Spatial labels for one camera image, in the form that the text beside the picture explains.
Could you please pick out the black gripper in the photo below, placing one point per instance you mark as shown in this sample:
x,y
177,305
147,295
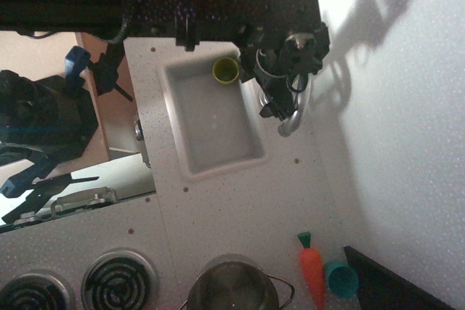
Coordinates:
x,y
286,46

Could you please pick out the silver curved faucet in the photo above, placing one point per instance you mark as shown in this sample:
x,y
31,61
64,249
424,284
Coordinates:
x,y
290,125

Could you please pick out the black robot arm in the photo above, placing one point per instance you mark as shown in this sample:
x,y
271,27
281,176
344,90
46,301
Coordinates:
x,y
188,22

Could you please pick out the grey rectangular sink basin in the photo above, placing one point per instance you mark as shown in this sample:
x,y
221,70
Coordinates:
x,y
216,127

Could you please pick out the yellow-green plastic cup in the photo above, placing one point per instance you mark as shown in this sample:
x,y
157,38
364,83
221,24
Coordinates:
x,y
226,70

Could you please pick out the silver stove knob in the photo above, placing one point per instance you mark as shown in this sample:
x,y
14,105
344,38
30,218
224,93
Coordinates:
x,y
138,130

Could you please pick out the orange toy carrot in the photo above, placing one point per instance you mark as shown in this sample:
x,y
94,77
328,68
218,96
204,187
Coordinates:
x,y
312,269

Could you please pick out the silver metal pot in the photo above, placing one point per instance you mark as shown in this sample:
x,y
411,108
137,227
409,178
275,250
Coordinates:
x,y
234,281

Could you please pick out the teal plastic cup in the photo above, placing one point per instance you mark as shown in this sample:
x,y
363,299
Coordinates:
x,y
342,280

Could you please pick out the black box corner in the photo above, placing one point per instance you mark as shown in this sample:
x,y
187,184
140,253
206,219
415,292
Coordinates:
x,y
380,288

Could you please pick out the right black stove burner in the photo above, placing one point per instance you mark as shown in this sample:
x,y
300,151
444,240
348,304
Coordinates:
x,y
121,278

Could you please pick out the black stove burner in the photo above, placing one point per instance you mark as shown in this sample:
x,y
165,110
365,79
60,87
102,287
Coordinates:
x,y
38,289
121,278

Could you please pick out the left black stove burner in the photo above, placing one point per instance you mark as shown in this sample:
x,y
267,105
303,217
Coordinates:
x,y
38,289

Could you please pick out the black clamp with blue handle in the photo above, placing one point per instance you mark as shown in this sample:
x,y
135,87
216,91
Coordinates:
x,y
104,71

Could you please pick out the silver oven door handle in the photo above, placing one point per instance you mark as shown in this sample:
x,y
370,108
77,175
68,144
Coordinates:
x,y
91,197

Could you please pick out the blue-handled clamp lower left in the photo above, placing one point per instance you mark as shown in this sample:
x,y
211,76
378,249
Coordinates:
x,y
41,191

